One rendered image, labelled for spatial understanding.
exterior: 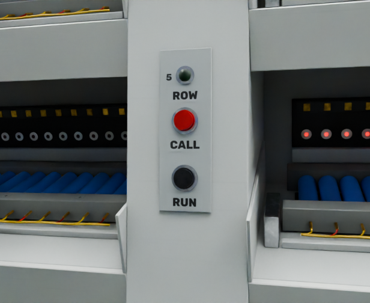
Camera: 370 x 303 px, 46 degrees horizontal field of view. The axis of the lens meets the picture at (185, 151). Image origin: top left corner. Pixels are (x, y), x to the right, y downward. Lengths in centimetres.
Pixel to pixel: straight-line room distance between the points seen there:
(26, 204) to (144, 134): 17
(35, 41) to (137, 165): 14
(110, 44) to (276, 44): 13
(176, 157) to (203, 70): 7
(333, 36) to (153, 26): 13
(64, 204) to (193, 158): 17
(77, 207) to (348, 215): 25
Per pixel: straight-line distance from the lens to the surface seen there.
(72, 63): 38
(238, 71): 32
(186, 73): 33
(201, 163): 32
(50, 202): 45
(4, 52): 41
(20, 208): 47
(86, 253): 39
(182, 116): 32
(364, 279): 34
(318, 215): 39
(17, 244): 43
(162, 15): 35
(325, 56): 34
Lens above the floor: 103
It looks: 1 degrees up
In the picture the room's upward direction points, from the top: straight up
